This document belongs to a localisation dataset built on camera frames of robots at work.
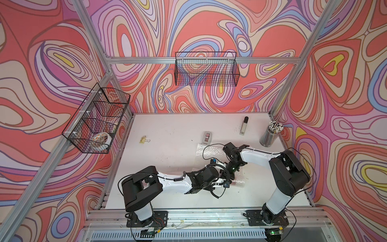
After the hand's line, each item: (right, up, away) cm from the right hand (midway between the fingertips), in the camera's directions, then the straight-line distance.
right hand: (223, 182), depth 85 cm
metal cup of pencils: (+31, +26, +8) cm, 41 cm away
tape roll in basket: (-61, +26, -13) cm, 68 cm away
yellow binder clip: (-52, +23, +18) cm, 60 cm away
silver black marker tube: (+19, +31, +22) cm, 43 cm away
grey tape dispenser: (-8, +25, +14) cm, 29 cm away
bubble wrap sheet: (-9, +15, +11) cm, 20 cm away
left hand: (-4, +3, -1) cm, 5 cm away
